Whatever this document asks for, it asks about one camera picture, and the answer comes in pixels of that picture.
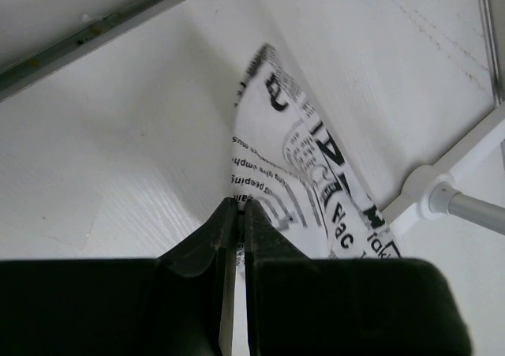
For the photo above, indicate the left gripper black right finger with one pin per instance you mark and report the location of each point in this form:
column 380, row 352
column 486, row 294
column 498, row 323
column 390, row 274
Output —
column 302, row 306

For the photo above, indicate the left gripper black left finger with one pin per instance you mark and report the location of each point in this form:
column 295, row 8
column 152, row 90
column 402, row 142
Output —
column 180, row 303

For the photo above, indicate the white metal clothes rack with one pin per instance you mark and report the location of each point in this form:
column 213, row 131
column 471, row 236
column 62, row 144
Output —
column 429, row 192

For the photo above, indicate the black white newspaper print trousers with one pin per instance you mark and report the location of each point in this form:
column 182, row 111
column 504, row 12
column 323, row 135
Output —
column 284, row 158

